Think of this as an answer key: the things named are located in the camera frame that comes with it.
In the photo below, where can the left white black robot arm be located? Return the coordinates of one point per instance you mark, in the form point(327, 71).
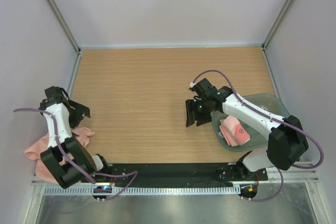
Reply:
point(65, 158)

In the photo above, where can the pink rabbit pattern towel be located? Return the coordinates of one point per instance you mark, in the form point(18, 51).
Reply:
point(233, 132)

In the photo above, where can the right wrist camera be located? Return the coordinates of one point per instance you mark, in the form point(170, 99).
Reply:
point(203, 88)

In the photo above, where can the clear teal plastic bin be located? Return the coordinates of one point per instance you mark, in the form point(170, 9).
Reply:
point(264, 101)

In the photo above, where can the aluminium frame post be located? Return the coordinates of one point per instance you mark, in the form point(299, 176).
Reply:
point(60, 19)
point(279, 19)

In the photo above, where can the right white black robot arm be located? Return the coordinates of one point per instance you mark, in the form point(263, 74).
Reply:
point(286, 140)

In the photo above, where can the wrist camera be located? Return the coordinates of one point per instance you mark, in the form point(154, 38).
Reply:
point(55, 95)
point(203, 88)

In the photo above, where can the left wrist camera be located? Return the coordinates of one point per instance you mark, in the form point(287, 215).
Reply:
point(55, 95)

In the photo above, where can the right aluminium frame post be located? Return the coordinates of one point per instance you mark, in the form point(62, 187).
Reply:
point(279, 19)

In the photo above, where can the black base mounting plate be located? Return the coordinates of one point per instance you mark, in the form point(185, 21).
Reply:
point(184, 174)

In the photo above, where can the slotted metal cable rail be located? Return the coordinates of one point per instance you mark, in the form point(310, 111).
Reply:
point(104, 191)

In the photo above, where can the left aluminium frame post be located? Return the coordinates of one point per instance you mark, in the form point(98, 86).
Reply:
point(60, 19)

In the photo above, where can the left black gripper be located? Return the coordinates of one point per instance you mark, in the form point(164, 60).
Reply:
point(81, 112)

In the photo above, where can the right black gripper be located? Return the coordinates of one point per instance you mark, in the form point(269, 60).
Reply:
point(191, 105)

